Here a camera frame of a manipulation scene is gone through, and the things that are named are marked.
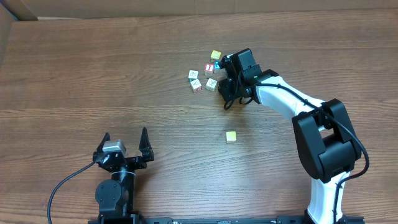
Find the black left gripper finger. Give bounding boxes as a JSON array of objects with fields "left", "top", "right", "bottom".
[
  {"left": 139, "top": 127, "right": 154, "bottom": 162},
  {"left": 93, "top": 132, "right": 111, "bottom": 159}
]

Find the lone yellow block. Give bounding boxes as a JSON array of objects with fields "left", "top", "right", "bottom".
[{"left": 226, "top": 131, "right": 237, "bottom": 143}]

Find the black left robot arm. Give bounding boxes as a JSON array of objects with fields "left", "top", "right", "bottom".
[{"left": 93, "top": 128, "right": 154, "bottom": 223}]

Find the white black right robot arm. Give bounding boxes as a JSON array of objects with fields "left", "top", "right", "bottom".
[{"left": 216, "top": 49, "right": 369, "bottom": 223}]

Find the blue letter block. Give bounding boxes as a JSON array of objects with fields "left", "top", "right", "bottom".
[{"left": 214, "top": 60, "right": 223, "bottom": 73}]

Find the white letter W block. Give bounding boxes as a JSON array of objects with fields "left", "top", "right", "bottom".
[{"left": 206, "top": 78, "right": 218, "bottom": 91}]

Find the yellow block far top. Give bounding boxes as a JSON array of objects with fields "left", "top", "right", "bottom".
[{"left": 210, "top": 50, "right": 221, "bottom": 62}]

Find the red letter I block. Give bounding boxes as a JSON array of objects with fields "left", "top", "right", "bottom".
[{"left": 204, "top": 63, "right": 215, "bottom": 77}]

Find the white block red side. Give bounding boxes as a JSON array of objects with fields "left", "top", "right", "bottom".
[{"left": 190, "top": 79, "right": 203, "bottom": 93}]

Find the white block green side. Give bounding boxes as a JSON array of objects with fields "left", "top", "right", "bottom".
[{"left": 188, "top": 70, "right": 198, "bottom": 82}]

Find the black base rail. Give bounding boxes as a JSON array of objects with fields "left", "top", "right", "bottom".
[{"left": 88, "top": 214, "right": 366, "bottom": 224}]

